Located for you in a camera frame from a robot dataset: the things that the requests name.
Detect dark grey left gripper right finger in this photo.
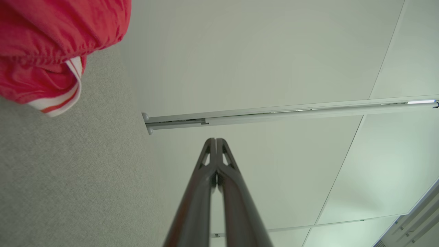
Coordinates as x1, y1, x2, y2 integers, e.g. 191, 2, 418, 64
217, 138, 273, 247

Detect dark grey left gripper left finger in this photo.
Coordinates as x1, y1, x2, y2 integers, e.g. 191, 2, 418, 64
163, 138, 217, 247

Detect red shorts with white stripes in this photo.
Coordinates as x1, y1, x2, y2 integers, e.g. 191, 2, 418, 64
0, 0, 132, 118

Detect grey metal frame post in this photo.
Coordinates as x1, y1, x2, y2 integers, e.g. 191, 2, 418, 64
146, 102, 439, 135
142, 95, 439, 125

